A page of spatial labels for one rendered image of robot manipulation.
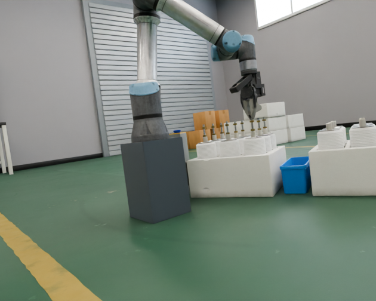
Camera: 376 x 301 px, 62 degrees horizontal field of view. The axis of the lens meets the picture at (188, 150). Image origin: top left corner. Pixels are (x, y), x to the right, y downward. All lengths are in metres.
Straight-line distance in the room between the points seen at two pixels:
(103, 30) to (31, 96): 1.93
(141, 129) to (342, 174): 0.78
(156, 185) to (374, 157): 0.80
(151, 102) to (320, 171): 0.71
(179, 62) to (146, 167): 6.57
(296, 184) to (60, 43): 5.65
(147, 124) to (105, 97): 5.29
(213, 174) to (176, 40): 6.46
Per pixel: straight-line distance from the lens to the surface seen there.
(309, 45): 7.23
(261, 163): 1.36
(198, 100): 7.76
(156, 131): 1.18
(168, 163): 1.18
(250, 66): 1.42
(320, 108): 7.04
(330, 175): 1.33
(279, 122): 4.27
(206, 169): 1.44
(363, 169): 1.32
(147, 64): 1.37
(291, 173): 1.40
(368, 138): 1.34
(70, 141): 6.21
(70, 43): 6.57
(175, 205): 1.21
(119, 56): 6.79
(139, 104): 1.20
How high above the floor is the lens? 0.32
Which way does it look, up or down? 4 degrees down
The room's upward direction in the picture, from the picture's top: 7 degrees counter-clockwise
